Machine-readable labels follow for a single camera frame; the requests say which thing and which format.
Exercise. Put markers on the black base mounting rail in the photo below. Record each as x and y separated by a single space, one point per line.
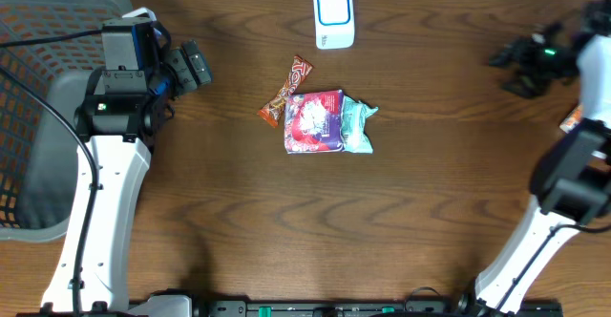
168 305

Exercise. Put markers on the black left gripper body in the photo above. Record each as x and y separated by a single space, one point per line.
192 69

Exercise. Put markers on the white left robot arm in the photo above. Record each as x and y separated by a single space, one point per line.
125 104

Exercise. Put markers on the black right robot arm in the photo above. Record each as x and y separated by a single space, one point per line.
566 192

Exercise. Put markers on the teal white snack packet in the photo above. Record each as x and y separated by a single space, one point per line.
354 118

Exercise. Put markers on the red Top chocolate bar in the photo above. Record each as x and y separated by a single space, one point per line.
272 111

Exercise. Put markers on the red blue noodle packet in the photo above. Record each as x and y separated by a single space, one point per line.
312 123

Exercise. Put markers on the small orange carton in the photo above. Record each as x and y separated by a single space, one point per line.
572 120

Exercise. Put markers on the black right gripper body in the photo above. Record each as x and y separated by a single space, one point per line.
541 71

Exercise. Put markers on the grey plastic mesh basket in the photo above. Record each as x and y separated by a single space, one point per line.
38 156

